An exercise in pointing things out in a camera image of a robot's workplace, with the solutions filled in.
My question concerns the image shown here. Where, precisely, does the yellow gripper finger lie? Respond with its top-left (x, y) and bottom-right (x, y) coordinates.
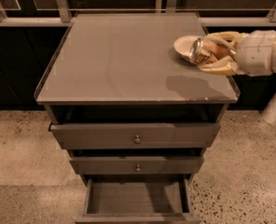
top-left (206, 31), bottom-right (248, 49)
top-left (199, 56), bottom-right (242, 76)

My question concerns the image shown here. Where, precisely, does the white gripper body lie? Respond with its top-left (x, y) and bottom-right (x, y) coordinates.
top-left (235, 30), bottom-right (276, 77)

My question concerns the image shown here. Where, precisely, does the orange soda can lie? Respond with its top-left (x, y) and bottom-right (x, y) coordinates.
top-left (190, 37), bottom-right (219, 65)

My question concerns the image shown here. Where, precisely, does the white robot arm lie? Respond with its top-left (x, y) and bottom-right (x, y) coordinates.
top-left (199, 30), bottom-right (276, 77)

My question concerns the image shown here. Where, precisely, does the grey top drawer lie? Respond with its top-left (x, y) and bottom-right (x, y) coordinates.
top-left (50, 123), bottom-right (220, 149)

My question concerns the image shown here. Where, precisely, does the grey drawer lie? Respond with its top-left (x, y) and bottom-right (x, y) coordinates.
top-left (75, 175), bottom-right (201, 224)
top-left (50, 123), bottom-right (220, 149)
top-left (70, 156), bottom-right (204, 175)

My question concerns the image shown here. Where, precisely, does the grey drawer cabinet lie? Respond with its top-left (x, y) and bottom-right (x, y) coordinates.
top-left (34, 12), bottom-right (241, 224)

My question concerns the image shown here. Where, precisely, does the grey middle drawer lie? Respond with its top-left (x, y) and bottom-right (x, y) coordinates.
top-left (70, 156), bottom-right (204, 175)

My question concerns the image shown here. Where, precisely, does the grey bottom drawer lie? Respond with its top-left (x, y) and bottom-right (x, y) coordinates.
top-left (75, 175), bottom-right (201, 224)

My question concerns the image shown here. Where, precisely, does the white paper bowl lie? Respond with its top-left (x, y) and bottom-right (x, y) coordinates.
top-left (173, 35), bottom-right (201, 63)

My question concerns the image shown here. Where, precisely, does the metal railing frame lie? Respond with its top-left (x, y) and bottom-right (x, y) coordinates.
top-left (0, 0), bottom-right (276, 27)

